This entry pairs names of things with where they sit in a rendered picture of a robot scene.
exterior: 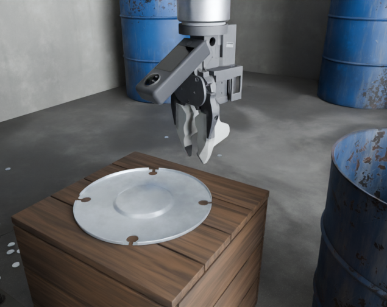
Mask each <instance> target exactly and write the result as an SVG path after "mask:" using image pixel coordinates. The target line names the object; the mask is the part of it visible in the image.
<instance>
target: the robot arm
mask: <svg viewBox="0 0 387 307"><path fill-rule="evenodd" d="M177 19H178V20H179V21H180V22H182V23H179V34H181V35H189V36H190V38H184V39H183V40H182V41H181V42H180V43H179V44H178V45H177V46H176V47H175V48H174V49H173V50H172V51H171V52H170V53H169V54H168V55H167V56H166V57H165V58H163V59H162V60H161V61H160V62H159V63H158V64H157V65H156V66H155V67H154V68H153V69H152V70H151V71H150V72H149V73H148V74H147V75H146V76H145V77H144V78H143V79H142V80H141V81H140V82H139V83H138V84H137V85H136V87H135V89H136V91H137V93H138V94H139V95H140V97H141V98H142V99H144V100H146V101H149V102H152V103H155V104H158V105H161V104H163V103H164V102H165V100H167V98H168V97H170V95H171V109H172V115H173V119H174V125H176V129H177V133H178V136H179V139H180V142H181V144H182V147H183V149H184V151H185V153H186V155H187V156H189V157H190V156H191V154H192V143H191V136H193V135H194V134H195V133H197V145H198V151H197V156H198V157H199V159H200V160H201V162H202V163H203V164H205V163H207V161H208V159H209V158H210V156H211V153H212V150H213V147H214V146H215V145H217V143H219V142H220V141H222V140H223V139H224V138H226V137H227V136H228V134H229V131H230V129H229V125H228V124H226V123H223V122H221V121H220V120H219V104H222V103H225V102H228V101H229V100H230V101H235V100H238V99H241V90H242V78H243V66H241V65H236V64H235V43H236V24H228V23H226V22H227V21H228V20H229V19H230V0H177ZM237 76H239V77H240V79H239V92H237V93H236V92H235V89H236V77H237ZM198 110H201V113H198Z"/></svg>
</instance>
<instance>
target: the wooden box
mask: <svg viewBox="0 0 387 307"><path fill-rule="evenodd" d="M136 168H149V169H152V172H150V173H149V175H156V174H157V172H155V170H159V168H165V169H173V170H177V171H181V172H184V173H187V174H190V175H192V176H193V177H196V178H197V179H199V180H200V181H201V182H202V183H204V184H205V185H206V187H207V188H208V189H209V191H210V193H211V202H207V201H206V200H201V201H199V202H198V204H200V205H208V203H211V210H210V212H209V214H208V216H207V217H206V219H205V220H204V221H203V222H202V223H201V224H200V225H199V226H198V227H196V228H195V229H194V230H192V231H190V232H188V233H187V234H185V235H182V236H180V237H178V238H175V239H172V240H169V241H165V242H160V243H156V244H148V245H133V242H136V241H137V240H138V237H137V236H129V237H128V238H127V239H126V241H127V242H129V245H121V244H113V243H110V242H105V241H101V240H100V239H96V238H94V237H92V236H90V235H89V234H87V233H86V232H84V231H83V230H82V229H81V228H80V227H79V226H78V224H77V222H76V221H75V218H74V214H73V206H74V202H75V200H76V201H77V200H81V202H88V201H90V200H91V198H89V197H86V198H83V199H78V198H79V196H80V195H79V194H80V193H81V192H82V191H83V190H84V189H85V188H86V187H87V186H88V185H90V184H91V183H93V182H95V181H96V180H98V179H100V178H102V177H105V176H107V175H110V174H113V173H115V172H119V171H125V170H128V169H136ZM268 197H269V191H268V190H266V189H262V188H258V187H256V186H252V185H248V184H245V183H241V182H238V181H235V180H231V179H229V178H225V177H221V176H218V175H215V174H211V173H208V172H204V171H200V170H198V169H194V168H190V167H188V166H184V165H181V164H177V163H173V162H171V161H167V160H164V159H161V158H157V157H153V156H150V155H146V154H144V153H140V152H137V151H134V152H132V153H130V154H128V155H126V156H125V157H123V158H121V159H119V160H117V161H115V162H113V163H112V164H110V165H108V166H106V167H104V168H102V169H100V170H98V171H96V172H94V173H92V174H90V175H89V176H87V177H85V178H84V179H81V180H79V181H77V182H75V183H73V184H72V185H69V186H67V187H66V188H64V189H62V190H60V191H58V192H56V193H54V194H53V195H51V197H47V198H45V199H43V200H41V201H39V202H37V203H35V204H33V205H31V206H30V207H28V208H26V209H24V210H22V211H20V212H19V213H16V214H14V215H13V216H11V218H12V223H13V224H15V225H14V226H13V228H14V231H15V236H16V240H17V243H18V248H19V250H20V255H21V259H22V262H23V266H24V267H25V268H24V271H25V274H26V278H27V283H28V286H29V290H30V294H31V297H32V302H33V304H34V307H255V305H256V304H257V300H258V288H259V282H260V271H261V259H262V253H263V241H264V235H265V223H266V212H267V205H268Z"/></svg>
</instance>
